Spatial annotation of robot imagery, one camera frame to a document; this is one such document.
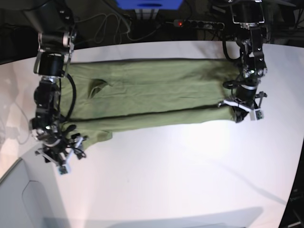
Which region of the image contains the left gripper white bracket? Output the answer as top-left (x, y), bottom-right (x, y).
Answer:
top-left (218, 83), bottom-right (268, 124)

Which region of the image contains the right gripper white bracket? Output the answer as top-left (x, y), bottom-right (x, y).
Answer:
top-left (35, 133), bottom-right (88, 175)

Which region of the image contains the green T-shirt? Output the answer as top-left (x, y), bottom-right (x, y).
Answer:
top-left (60, 59), bottom-right (238, 148)

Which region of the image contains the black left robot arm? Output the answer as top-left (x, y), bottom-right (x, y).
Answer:
top-left (219, 0), bottom-right (267, 123)

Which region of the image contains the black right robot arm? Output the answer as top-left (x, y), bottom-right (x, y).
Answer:
top-left (13, 0), bottom-right (86, 175)

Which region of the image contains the blue box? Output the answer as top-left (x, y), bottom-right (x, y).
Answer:
top-left (116, 0), bottom-right (183, 10)

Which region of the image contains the black power strip red switch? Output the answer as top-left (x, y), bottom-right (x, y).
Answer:
top-left (173, 19), bottom-right (225, 31)

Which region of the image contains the aluminium profile post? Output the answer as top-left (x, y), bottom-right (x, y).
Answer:
top-left (135, 9), bottom-right (159, 20)

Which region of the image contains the grey coiled cable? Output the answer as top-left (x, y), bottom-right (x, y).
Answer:
top-left (71, 11), bottom-right (164, 44)

